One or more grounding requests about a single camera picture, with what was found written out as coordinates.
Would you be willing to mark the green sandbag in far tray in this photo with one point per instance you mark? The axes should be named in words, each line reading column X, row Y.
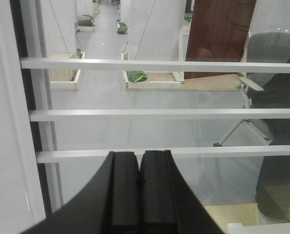
column 136, row 76

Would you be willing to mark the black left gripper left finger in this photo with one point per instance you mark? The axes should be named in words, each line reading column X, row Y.
column 108, row 203

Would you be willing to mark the distant green sandbag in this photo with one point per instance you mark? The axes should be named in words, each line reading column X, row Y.
column 122, row 28

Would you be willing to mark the dark red wooden door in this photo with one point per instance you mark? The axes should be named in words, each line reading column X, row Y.
column 219, row 30

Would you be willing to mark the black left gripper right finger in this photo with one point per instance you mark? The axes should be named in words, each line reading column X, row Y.
column 168, row 204

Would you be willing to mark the grey office chair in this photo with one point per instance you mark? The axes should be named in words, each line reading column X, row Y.
column 271, row 47

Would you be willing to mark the person in dark clothes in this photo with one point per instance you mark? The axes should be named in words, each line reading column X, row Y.
column 273, row 185

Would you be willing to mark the white wooden base tray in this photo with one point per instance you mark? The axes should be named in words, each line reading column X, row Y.
column 167, row 81

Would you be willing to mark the white sliding glass door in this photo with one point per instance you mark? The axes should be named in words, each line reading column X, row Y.
column 64, row 107

